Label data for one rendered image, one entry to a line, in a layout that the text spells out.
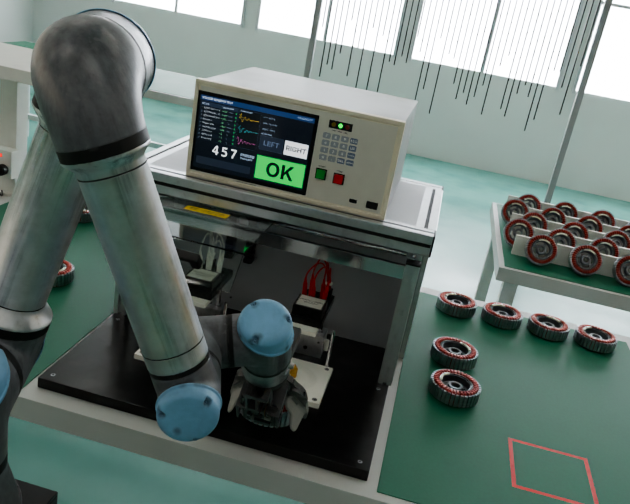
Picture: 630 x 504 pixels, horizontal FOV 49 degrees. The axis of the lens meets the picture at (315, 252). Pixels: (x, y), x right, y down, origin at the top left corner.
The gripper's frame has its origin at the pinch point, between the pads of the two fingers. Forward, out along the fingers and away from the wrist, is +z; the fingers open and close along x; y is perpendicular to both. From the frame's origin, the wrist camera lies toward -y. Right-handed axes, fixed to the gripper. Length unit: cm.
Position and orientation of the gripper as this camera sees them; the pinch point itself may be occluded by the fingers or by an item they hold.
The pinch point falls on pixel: (270, 402)
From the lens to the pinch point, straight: 127.2
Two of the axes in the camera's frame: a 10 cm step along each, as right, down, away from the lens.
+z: -0.6, 5.5, 8.3
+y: -2.7, 8.0, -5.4
